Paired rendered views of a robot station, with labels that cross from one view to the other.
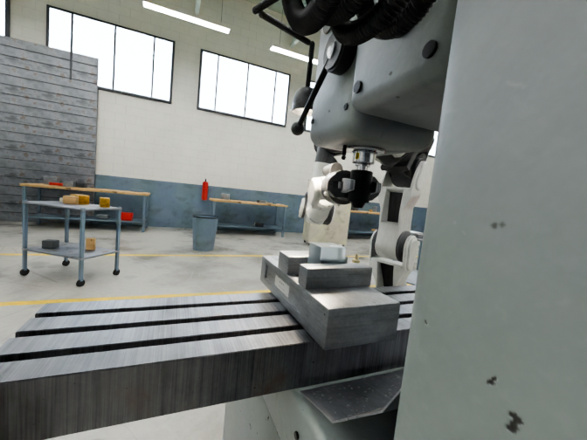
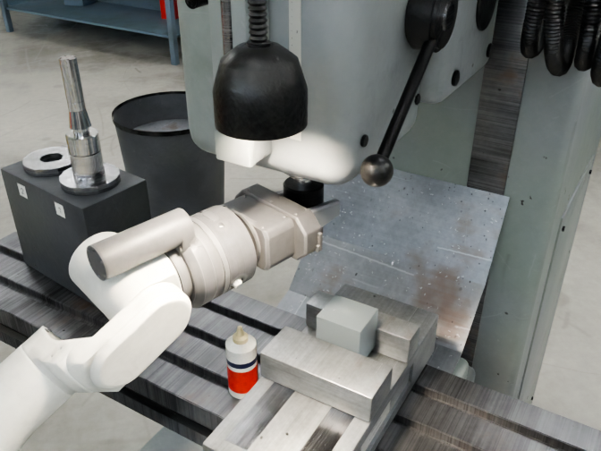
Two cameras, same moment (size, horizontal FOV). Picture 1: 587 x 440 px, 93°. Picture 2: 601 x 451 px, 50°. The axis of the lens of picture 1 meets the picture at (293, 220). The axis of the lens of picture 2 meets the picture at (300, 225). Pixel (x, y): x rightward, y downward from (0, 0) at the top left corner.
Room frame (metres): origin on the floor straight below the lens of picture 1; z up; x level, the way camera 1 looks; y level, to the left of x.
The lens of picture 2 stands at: (0.99, 0.40, 1.60)
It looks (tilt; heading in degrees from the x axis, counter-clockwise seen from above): 31 degrees down; 234
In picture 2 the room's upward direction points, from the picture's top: straight up
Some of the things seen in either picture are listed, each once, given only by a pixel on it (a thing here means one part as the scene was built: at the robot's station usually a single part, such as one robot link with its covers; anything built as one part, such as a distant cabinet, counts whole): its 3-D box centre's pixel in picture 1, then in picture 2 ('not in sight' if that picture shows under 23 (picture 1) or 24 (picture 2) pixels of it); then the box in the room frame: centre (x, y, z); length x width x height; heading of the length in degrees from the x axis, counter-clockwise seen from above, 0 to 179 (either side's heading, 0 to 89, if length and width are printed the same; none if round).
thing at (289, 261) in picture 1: (313, 262); (325, 371); (0.63, -0.05, 1.05); 0.15 x 0.06 x 0.04; 114
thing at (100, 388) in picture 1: (362, 322); (271, 386); (0.63, -0.18, 0.92); 1.24 x 0.23 x 0.08; 114
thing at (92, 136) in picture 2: not in sight; (81, 135); (0.74, -0.51, 1.22); 0.05 x 0.05 x 0.01
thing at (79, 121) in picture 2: not in sight; (74, 96); (0.74, -0.51, 1.28); 0.03 x 0.03 x 0.11
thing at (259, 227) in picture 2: (346, 188); (243, 238); (0.70, -0.12, 1.23); 0.13 x 0.12 x 0.10; 99
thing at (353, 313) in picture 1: (316, 280); (334, 379); (0.61, -0.07, 1.01); 0.35 x 0.15 x 0.11; 24
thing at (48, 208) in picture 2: not in sight; (80, 220); (0.75, -0.56, 1.06); 0.22 x 0.12 x 0.20; 107
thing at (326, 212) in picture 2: (346, 184); (322, 217); (0.60, -0.10, 1.23); 0.06 x 0.02 x 0.03; 9
